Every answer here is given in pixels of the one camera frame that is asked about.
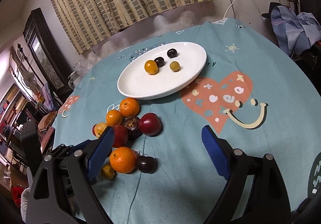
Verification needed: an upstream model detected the small yellow-orange fruit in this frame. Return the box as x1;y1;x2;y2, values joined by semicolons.
144;60;158;75

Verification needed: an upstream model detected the dark plum at back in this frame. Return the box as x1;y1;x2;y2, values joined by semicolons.
167;48;178;59

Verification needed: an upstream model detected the dark framed mirror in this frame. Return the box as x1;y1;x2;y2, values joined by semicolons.
23;8;72;97

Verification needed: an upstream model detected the white power cable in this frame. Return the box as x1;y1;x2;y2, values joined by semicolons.
223;0;238;20

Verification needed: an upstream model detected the teal patterned tablecloth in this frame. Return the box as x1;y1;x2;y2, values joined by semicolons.
54;18;320;223

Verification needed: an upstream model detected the orange tangerine small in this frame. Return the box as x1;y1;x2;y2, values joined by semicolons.
106;109;123;126

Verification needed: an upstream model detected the yellow-red small apple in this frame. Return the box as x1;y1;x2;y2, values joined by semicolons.
92;122;108;138

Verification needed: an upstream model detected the small olive-yellow fruit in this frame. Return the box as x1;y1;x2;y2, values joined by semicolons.
170;61;181;72

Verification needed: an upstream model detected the dark purple passion fruit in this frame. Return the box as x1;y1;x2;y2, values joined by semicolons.
122;116;142;140

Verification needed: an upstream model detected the large orange tangerine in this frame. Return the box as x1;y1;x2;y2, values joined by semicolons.
109;147;137;174

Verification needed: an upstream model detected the large red plum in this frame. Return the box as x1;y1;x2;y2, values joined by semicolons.
139;113;162;136

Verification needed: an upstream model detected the small yellow loquat fruit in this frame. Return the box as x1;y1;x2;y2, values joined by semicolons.
101;164;116;180

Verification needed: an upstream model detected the dark plum front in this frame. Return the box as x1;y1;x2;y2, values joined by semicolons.
137;156;158;173

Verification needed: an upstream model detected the blue clothes pile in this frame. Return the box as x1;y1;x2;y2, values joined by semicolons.
270;5;320;55

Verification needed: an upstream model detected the dark plum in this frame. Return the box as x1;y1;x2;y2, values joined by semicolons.
137;156;158;173
167;48;178;59
154;57;165;67

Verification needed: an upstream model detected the dark plum near centre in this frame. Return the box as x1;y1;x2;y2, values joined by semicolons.
154;57;165;67

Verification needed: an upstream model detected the white oval plate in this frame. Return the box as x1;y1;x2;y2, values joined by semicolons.
117;42;207;100

